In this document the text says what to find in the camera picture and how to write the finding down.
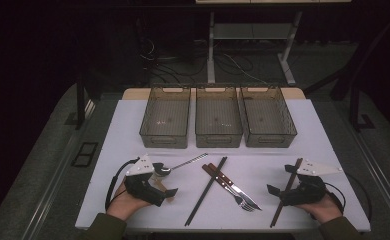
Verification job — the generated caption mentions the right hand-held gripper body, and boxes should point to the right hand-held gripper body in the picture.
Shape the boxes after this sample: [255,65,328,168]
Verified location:
[279,159,343,207]

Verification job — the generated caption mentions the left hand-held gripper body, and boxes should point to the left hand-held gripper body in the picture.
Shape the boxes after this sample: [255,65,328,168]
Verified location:
[124,153,168,208]

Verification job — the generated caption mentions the light wooden spoon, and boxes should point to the light wooden spoon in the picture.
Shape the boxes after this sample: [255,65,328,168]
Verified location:
[151,174,176,203]

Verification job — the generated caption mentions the dark brown chopstick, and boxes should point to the dark brown chopstick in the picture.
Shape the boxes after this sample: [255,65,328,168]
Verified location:
[270,157,304,229]

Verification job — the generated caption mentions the wooden-handled table knife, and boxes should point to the wooden-handled table knife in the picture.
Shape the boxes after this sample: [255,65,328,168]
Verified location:
[206,162,263,212]

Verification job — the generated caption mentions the black chopstick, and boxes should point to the black chopstick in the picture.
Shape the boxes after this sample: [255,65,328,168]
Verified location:
[183,155,229,228]

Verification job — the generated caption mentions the metal spoon with patterned handle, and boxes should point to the metal spoon with patterned handle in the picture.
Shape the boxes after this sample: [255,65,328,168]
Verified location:
[156,153,209,177]

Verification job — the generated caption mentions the clear brown plastic basket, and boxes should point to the clear brown plastic basket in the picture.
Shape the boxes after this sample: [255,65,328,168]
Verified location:
[194,85,244,149]
[239,85,298,149]
[139,85,192,150]

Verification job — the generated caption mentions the person's right hand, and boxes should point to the person's right hand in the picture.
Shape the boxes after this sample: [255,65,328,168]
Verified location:
[295,193,344,225]

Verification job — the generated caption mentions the person's left hand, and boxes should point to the person's left hand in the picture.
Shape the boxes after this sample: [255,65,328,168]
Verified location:
[106,181,152,222]

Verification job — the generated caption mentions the white table cover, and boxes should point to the white table cover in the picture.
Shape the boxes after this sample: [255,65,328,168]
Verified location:
[75,98,371,233]

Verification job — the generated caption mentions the black upright stand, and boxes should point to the black upright stand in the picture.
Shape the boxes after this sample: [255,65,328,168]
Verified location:
[75,74,88,131]
[348,83,377,133]

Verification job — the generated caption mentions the black slanted stand legs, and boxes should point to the black slanted stand legs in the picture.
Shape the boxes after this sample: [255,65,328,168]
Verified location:
[303,13,390,101]

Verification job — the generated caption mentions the white metal-framed desk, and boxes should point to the white metal-framed desk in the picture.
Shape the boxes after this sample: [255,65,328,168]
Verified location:
[195,0,352,87]

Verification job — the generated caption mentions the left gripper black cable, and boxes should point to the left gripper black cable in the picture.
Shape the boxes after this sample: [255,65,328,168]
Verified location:
[104,157,141,212]

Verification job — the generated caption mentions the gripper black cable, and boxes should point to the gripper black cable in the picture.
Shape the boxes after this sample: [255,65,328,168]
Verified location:
[322,181,347,216]
[104,157,141,212]

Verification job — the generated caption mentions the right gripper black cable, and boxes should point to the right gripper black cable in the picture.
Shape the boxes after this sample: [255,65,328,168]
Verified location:
[322,181,347,216]

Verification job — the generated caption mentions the wooden-handled fork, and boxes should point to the wooden-handled fork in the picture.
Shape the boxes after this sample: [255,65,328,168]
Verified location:
[201,164,257,213]

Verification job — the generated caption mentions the thin black floor cable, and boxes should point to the thin black floor cable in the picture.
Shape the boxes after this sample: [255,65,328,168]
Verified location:
[344,172,373,223]

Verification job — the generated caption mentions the metal floor rail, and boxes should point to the metal floor rail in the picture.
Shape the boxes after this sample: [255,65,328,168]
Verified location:
[22,131,84,240]
[347,123,390,231]

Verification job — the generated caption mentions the tangle of black cables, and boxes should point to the tangle of black cables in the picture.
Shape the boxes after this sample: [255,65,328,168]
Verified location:
[139,38,255,85]

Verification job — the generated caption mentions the white floor cable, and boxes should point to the white floor cable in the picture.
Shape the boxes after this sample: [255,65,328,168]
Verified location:
[222,53,268,85]

